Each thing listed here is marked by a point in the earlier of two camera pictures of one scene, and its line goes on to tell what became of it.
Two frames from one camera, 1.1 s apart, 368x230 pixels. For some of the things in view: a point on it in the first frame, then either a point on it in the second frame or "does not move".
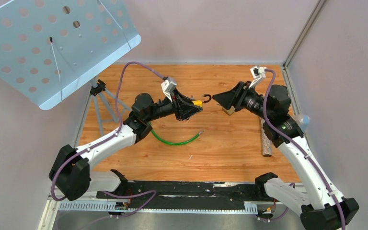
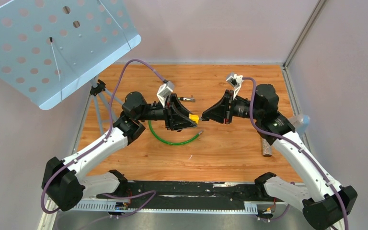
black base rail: [184, 193] does not move
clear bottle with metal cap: [267, 145] does not move
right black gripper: [235, 97] → [219, 112]
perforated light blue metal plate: [44, 49] does not move
